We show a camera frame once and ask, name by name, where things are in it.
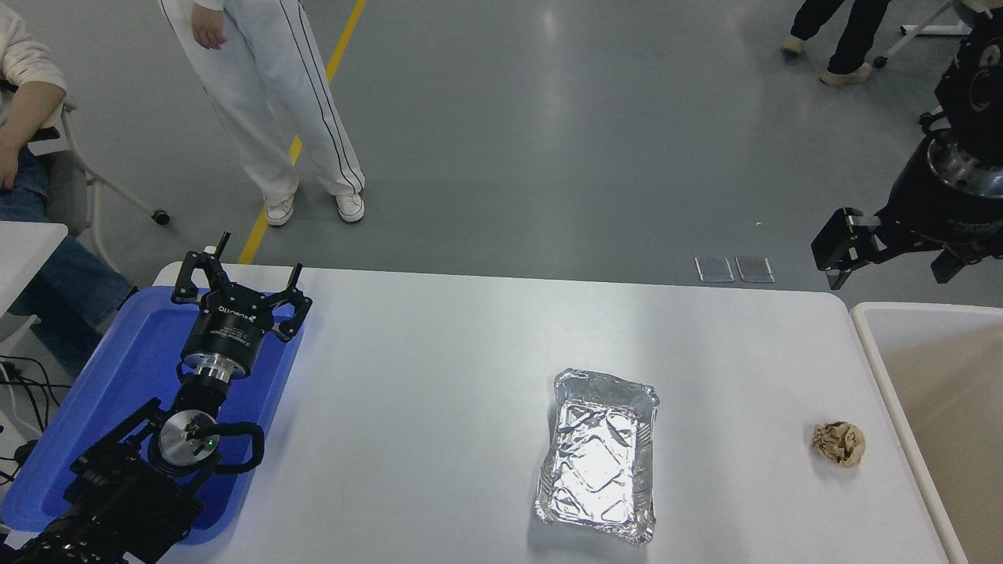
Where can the grey chair with white frame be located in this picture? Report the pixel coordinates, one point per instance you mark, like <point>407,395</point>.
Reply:
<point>66,188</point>

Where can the large pale dustbin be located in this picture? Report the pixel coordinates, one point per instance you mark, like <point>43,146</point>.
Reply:
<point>940,392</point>

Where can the white side table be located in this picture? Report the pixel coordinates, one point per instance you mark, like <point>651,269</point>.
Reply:
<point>23,254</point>

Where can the walking person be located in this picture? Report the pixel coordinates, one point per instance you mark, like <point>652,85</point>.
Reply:
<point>850,35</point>

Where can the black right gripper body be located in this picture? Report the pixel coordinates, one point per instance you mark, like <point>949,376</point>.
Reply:
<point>940,215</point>

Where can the standing person's right hand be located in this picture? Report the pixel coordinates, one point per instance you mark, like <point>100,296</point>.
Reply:
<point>208,30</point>

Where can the crumpled tan paper ball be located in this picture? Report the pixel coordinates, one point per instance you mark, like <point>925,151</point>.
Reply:
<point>840,444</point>

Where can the rectangular foil plate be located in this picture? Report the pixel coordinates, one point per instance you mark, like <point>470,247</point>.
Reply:
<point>599,462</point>

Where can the standing person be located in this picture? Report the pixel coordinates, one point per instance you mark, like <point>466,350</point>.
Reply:
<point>258,102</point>

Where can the blue plastic tray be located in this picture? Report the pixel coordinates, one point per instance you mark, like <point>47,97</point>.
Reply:
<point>141,368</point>

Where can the white-legged wheeled chair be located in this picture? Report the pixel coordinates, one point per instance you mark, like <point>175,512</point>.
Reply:
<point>921,30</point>

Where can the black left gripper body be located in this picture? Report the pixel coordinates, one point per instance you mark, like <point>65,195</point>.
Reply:
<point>227,329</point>

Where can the seated person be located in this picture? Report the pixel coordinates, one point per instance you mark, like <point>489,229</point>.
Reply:
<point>47,266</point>

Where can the clear floor plate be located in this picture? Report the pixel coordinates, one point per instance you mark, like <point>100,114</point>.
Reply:
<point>755,269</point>
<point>715,269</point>

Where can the seated person's hand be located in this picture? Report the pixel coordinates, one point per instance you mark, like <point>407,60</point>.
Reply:
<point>7,166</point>

